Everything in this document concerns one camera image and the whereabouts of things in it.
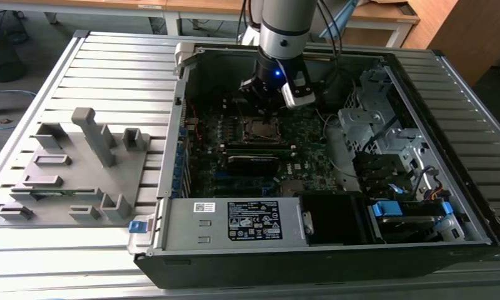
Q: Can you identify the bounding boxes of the silver CPU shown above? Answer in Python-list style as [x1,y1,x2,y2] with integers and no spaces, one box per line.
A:
[252,121,276,138]

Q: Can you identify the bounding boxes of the CPU socket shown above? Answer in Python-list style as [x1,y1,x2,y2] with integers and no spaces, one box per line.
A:
[239,116,287,144]

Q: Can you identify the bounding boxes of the green RAM stick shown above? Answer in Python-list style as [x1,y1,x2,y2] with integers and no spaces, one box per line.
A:
[227,142,295,153]
[12,187,97,199]

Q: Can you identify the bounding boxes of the silver metal drive cage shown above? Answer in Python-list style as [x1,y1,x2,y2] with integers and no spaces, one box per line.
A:
[336,67,438,157]

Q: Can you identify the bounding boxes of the black graphics card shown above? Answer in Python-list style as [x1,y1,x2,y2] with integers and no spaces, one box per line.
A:
[227,154,283,178]

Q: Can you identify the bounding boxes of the green motherboard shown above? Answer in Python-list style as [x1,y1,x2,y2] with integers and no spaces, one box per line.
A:
[183,102,347,199]

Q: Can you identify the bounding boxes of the brown chipset heatsink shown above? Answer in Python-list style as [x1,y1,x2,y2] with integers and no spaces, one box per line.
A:
[282,179,306,196]

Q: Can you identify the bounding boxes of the black plastic bay block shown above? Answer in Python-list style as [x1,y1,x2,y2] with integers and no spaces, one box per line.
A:
[352,151,414,193]

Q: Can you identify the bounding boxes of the grey power supply unit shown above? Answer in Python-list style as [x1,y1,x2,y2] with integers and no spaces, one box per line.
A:
[148,196,314,251]

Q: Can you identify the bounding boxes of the blue disk carrier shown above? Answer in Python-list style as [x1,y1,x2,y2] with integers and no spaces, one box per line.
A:
[370,199,439,229]

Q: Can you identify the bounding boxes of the wooden cabinet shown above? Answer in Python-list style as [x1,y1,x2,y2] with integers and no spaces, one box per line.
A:
[402,0,500,88]

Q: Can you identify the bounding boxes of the grey parts rack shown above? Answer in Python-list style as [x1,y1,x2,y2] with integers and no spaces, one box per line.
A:
[0,107,152,226]

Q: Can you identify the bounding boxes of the black PC case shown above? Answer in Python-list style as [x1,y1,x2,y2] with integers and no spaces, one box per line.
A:
[132,42,500,290]

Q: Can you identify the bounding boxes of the black waste bin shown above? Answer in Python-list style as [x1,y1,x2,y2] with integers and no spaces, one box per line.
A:
[0,45,29,84]

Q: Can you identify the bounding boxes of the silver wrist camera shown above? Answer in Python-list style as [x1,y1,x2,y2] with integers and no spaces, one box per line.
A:
[282,70,318,109]

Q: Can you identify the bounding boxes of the black thick cable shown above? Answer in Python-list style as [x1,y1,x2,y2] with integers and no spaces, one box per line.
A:
[319,67,358,109]

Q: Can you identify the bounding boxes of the wooden desk white frame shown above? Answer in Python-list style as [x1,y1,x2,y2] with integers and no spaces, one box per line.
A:
[165,0,422,48]
[0,0,171,25]

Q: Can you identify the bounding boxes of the coloured power wires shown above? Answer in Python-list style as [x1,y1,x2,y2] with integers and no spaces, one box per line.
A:
[426,186,446,201]

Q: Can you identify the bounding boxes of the blue floor cable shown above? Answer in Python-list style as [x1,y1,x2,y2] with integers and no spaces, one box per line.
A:
[0,89,39,131]

